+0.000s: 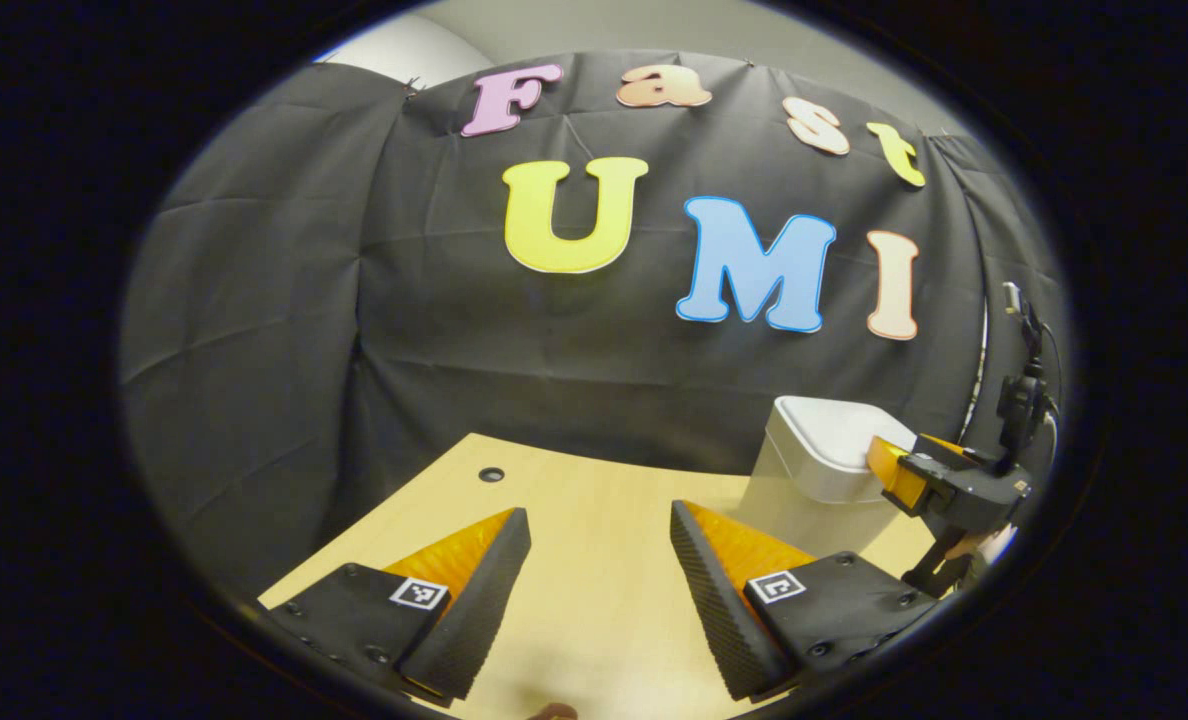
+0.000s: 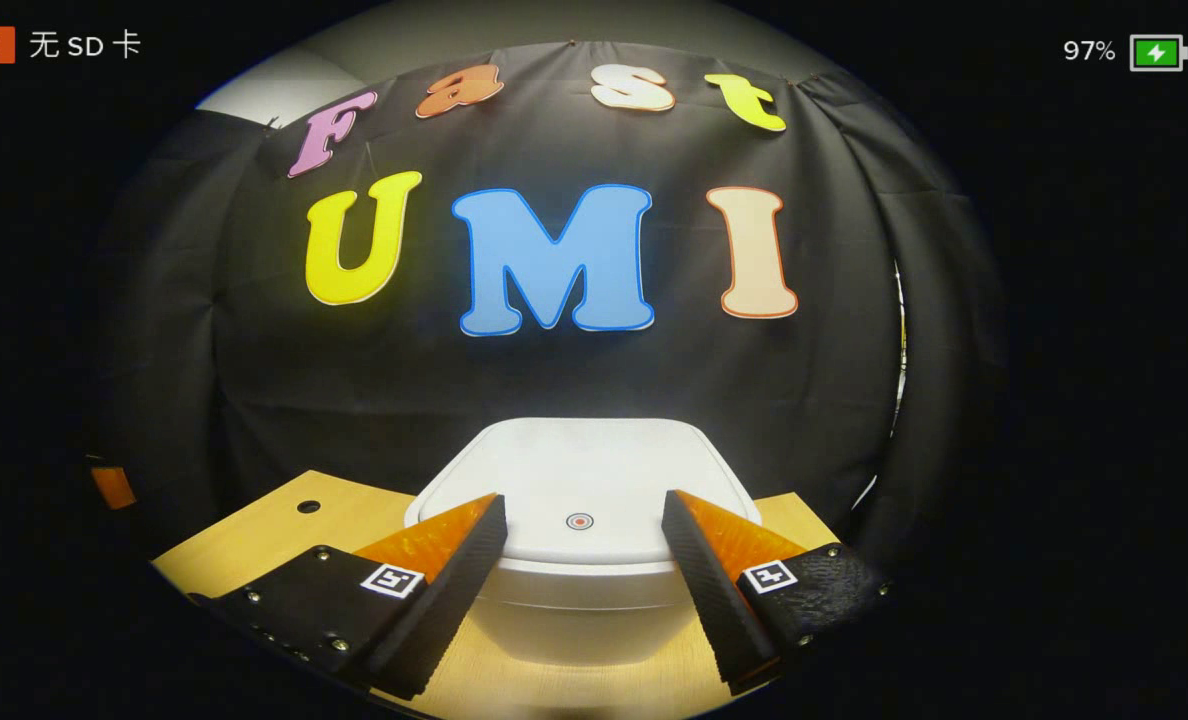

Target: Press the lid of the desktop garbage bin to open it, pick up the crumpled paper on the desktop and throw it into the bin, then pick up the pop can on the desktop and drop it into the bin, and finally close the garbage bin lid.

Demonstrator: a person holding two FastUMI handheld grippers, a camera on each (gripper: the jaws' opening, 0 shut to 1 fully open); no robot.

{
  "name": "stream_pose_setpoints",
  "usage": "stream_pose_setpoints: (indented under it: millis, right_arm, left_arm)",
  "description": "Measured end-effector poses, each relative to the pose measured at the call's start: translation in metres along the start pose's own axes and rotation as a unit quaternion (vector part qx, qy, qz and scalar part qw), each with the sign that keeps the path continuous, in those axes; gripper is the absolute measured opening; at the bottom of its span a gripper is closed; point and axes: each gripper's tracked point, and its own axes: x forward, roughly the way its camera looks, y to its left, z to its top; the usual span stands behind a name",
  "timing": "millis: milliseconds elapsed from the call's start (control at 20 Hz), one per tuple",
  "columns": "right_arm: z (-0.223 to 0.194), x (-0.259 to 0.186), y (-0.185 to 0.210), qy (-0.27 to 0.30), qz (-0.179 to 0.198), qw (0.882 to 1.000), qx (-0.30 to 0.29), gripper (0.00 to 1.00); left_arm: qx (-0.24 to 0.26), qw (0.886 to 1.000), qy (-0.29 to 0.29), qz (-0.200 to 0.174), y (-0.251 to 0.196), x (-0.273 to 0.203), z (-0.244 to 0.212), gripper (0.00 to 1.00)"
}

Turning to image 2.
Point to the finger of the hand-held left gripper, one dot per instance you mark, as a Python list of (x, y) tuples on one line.
[(114, 487)]

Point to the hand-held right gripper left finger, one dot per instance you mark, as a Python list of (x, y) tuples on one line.
[(454, 600)]

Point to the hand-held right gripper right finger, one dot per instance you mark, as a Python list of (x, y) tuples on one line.
[(709, 600)]

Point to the white desktop garbage bin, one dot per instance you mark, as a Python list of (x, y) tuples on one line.
[(574, 470)]

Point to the wooden desktop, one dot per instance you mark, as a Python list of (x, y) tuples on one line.
[(284, 520)]

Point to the black backdrop cloth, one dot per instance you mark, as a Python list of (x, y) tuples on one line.
[(594, 380)]

